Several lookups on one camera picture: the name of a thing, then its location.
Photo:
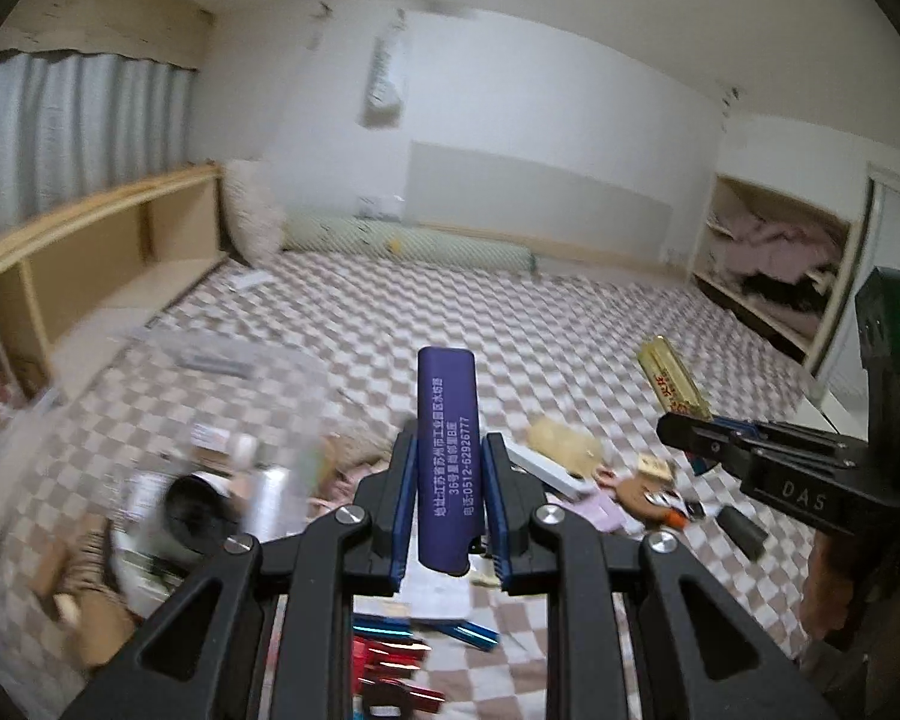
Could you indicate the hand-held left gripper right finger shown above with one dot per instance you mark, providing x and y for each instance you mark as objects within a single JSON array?
[{"x": 495, "y": 517}]

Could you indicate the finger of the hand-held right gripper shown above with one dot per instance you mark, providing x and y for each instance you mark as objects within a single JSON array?
[
  {"x": 787, "y": 433},
  {"x": 701, "y": 442}
]

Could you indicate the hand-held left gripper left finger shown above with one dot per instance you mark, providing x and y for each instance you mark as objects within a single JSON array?
[{"x": 400, "y": 510}]

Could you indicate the gold lighter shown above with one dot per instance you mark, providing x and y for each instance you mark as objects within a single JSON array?
[{"x": 671, "y": 382}]

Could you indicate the purple lighter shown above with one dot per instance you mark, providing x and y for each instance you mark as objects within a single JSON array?
[{"x": 450, "y": 450}]

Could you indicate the red lighter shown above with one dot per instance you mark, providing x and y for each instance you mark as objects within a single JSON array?
[
  {"x": 390, "y": 652},
  {"x": 401, "y": 697}
]

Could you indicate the clear plastic container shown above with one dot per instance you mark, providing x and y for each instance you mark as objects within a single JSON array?
[{"x": 217, "y": 405}]

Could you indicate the small cream gold box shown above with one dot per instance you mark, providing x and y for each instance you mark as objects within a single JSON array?
[{"x": 656, "y": 469}]

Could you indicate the white flat box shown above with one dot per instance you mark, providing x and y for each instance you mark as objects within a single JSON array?
[{"x": 547, "y": 472}]

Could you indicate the white paper packet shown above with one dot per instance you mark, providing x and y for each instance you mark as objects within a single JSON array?
[{"x": 435, "y": 592}]

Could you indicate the short black lighter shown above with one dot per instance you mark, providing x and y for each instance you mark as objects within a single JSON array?
[{"x": 742, "y": 532}]

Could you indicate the beige translucent pad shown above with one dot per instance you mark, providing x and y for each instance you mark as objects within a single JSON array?
[{"x": 562, "y": 442}]

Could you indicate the wooden wardrobe niche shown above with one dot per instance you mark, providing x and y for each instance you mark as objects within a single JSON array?
[{"x": 780, "y": 330}]

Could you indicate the purple notepad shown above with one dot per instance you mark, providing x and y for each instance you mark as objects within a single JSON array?
[{"x": 600, "y": 514}]

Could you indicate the blue lighter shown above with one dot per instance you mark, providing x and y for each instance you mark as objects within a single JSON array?
[{"x": 457, "y": 634}]

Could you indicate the checkered bed sheet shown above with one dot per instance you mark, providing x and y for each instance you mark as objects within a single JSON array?
[{"x": 570, "y": 345}]

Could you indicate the pile of clothes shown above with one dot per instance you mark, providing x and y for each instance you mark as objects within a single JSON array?
[{"x": 780, "y": 255}]

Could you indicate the green bolster pillow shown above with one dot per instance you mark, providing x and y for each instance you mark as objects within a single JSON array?
[{"x": 420, "y": 244}]

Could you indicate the fluffy cream pillow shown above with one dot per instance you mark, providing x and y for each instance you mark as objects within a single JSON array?
[{"x": 255, "y": 217}]

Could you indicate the wooden shelf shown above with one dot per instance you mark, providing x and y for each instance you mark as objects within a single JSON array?
[{"x": 105, "y": 255}]

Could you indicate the white air conditioner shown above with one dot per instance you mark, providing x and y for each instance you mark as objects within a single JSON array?
[{"x": 386, "y": 75}]

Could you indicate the grey curtain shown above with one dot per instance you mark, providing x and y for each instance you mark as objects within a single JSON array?
[{"x": 67, "y": 142}]

